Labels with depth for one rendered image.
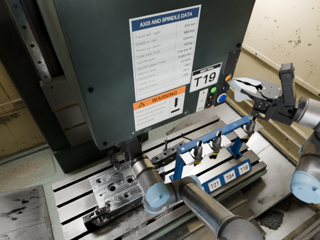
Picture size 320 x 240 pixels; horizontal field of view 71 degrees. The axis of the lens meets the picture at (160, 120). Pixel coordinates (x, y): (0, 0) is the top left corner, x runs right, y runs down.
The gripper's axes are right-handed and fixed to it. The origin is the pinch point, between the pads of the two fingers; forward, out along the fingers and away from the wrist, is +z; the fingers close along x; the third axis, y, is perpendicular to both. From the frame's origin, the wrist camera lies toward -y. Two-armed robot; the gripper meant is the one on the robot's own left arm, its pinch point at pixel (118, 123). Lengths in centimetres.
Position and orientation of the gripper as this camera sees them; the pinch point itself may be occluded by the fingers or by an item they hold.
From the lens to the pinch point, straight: 91.1
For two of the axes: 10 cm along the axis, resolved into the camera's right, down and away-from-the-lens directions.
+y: -0.3, 6.7, 7.4
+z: -4.8, -6.6, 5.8
